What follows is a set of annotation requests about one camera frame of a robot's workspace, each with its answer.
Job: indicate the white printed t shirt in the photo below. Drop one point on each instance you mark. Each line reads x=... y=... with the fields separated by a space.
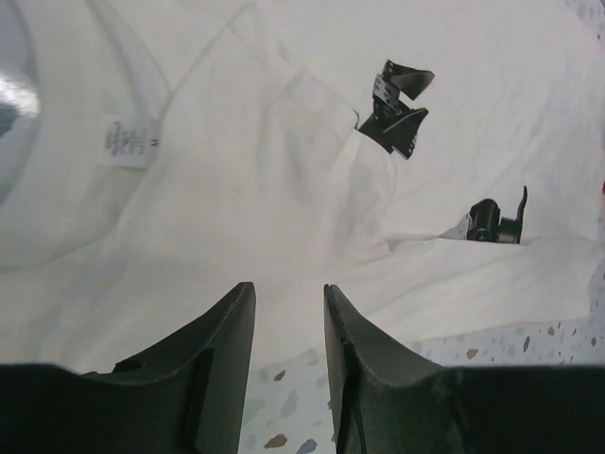
x=439 y=161

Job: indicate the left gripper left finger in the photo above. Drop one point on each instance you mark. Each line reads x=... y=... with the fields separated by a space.
x=184 y=394

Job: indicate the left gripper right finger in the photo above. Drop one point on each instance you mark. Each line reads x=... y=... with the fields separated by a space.
x=385 y=398

